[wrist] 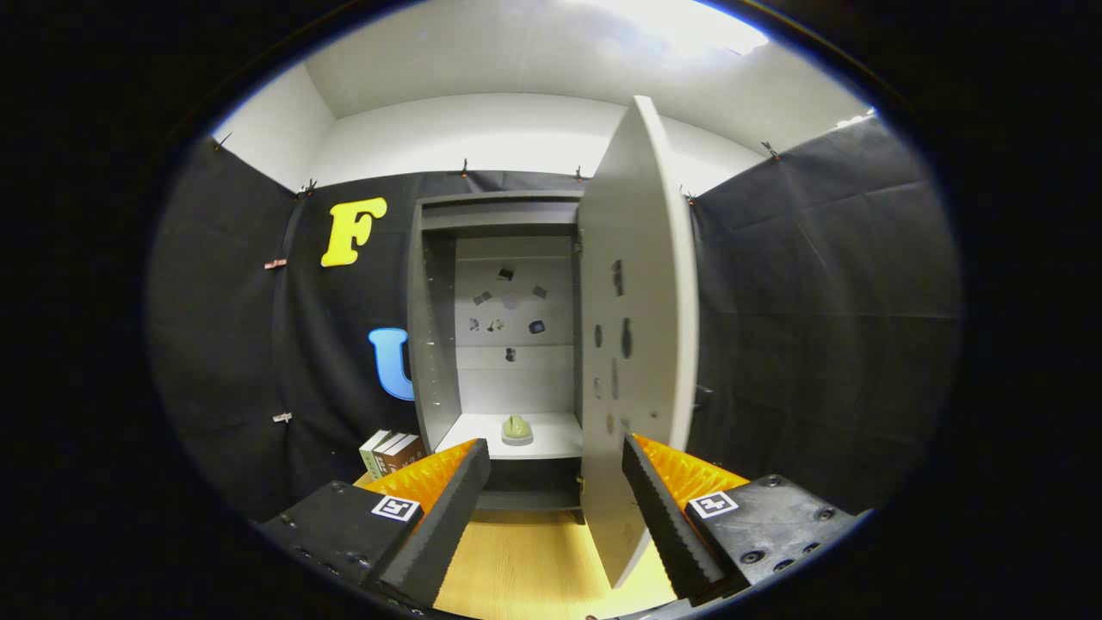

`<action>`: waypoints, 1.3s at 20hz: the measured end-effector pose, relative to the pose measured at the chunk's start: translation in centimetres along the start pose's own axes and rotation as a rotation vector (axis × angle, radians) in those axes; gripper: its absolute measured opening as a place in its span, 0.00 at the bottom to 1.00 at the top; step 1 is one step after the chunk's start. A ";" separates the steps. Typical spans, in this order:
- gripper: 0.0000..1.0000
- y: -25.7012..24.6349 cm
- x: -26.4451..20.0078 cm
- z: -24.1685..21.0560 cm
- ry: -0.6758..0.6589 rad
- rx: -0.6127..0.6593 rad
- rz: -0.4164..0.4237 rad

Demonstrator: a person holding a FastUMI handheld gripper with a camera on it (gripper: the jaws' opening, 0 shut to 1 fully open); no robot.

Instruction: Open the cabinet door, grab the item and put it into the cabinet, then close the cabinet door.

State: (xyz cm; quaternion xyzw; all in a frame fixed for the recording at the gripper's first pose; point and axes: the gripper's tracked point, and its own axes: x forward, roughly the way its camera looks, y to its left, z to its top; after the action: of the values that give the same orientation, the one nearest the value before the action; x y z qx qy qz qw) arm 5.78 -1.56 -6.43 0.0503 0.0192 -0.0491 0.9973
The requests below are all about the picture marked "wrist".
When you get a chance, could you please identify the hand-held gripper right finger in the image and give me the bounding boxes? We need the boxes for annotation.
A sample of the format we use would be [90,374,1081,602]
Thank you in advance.
[622,433,870,604]

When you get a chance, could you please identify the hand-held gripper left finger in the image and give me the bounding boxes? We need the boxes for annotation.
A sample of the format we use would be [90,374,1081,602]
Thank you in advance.
[258,437,493,611]

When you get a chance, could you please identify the brown book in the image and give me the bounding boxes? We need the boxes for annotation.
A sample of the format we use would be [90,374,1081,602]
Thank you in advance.
[385,435,427,474]
[375,432,410,477]

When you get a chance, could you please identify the grey cabinet body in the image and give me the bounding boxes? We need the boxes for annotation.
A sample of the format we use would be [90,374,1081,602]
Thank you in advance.
[406,191,595,524]

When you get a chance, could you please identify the long ceiling light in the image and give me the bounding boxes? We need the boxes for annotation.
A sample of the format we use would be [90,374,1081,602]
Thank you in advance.
[585,0,771,57]

